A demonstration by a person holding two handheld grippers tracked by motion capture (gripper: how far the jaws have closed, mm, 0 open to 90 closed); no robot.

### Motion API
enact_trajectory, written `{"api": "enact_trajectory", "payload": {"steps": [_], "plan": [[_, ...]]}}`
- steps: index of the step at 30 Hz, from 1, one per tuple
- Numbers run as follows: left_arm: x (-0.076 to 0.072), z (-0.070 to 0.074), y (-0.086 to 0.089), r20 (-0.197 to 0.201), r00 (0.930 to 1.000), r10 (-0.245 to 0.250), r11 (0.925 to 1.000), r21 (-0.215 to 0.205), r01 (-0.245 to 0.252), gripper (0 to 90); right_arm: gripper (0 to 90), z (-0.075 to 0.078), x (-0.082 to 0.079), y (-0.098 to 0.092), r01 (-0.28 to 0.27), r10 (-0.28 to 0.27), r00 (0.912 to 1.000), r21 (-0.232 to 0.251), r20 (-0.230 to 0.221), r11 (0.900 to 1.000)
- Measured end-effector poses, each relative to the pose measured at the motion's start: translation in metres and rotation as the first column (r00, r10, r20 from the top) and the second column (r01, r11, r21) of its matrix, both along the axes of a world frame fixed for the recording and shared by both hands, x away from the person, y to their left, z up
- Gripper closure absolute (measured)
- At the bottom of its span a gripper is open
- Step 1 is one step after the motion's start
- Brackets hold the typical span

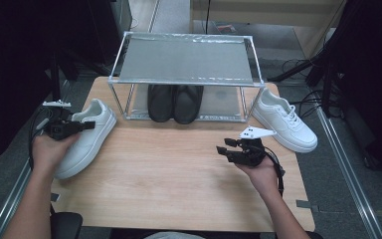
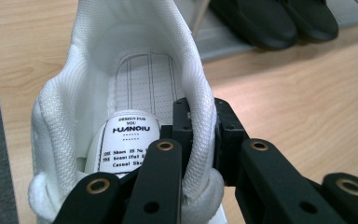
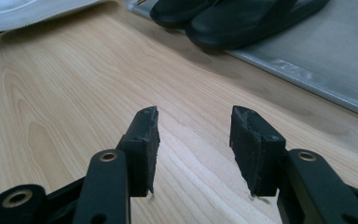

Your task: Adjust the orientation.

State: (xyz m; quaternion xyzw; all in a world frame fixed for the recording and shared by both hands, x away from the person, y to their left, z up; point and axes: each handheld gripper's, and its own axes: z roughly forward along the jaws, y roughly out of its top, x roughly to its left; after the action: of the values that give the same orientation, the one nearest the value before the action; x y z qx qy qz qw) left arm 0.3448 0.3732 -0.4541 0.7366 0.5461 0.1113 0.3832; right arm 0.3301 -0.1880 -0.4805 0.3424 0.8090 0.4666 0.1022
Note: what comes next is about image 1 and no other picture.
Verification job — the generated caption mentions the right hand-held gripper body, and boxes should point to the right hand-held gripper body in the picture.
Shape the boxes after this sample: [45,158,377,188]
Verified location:
[233,124,278,167]

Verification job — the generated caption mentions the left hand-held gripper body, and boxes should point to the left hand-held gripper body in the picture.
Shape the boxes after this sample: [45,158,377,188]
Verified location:
[42,99,81,141]

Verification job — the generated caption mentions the white sneaker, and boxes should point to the white sneaker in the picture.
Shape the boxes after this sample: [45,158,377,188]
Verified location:
[53,98,117,180]
[252,88,318,153]

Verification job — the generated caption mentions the black slipper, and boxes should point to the black slipper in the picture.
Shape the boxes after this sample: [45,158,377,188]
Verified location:
[173,85,204,125]
[147,84,175,123]

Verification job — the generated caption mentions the metal shoe rack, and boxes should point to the metal shoe rack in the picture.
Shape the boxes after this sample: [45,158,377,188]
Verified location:
[107,30,267,123]

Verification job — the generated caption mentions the person's left hand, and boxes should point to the person's left hand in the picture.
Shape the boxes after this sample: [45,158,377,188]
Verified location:
[32,132,81,173]

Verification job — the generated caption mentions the person's right hand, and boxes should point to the person's right hand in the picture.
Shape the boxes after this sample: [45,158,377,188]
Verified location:
[236,155,280,197]

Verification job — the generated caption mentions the black metal stand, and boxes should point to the black metal stand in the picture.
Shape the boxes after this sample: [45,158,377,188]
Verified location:
[48,49,113,113]

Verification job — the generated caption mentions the black chair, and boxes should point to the black chair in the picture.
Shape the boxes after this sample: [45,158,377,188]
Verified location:
[50,212,84,239]

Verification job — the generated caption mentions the person's grey pants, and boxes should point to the person's grey pants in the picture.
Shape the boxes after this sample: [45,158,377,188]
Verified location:
[143,231,207,239]

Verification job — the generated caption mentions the wooden cabinet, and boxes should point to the wooden cabinet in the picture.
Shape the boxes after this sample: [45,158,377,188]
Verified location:
[190,0,346,59]

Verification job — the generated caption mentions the left hand-held gripper cable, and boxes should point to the left hand-held gripper cable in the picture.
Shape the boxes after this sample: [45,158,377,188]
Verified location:
[28,108,53,170]

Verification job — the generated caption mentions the hand-held gripper cable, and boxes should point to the hand-held gripper cable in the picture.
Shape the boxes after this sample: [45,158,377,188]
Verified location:
[263,147,287,197]
[28,108,53,170]

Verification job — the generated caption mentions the right hand-held gripper cable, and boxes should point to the right hand-held gripper cable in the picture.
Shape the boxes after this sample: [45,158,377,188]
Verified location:
[263,147,287,197]

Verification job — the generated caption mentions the black floor cables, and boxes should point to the black floor cables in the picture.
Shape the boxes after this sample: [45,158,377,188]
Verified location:
[280,58,332,120]

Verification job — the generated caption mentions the metal floor rail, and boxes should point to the metal floor rail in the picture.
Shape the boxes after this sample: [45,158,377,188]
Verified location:
[0,81,71,239]
[314,106,382,239]

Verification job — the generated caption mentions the black hanging cable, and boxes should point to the black hanging cable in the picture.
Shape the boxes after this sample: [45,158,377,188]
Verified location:
[205,0,212,34]

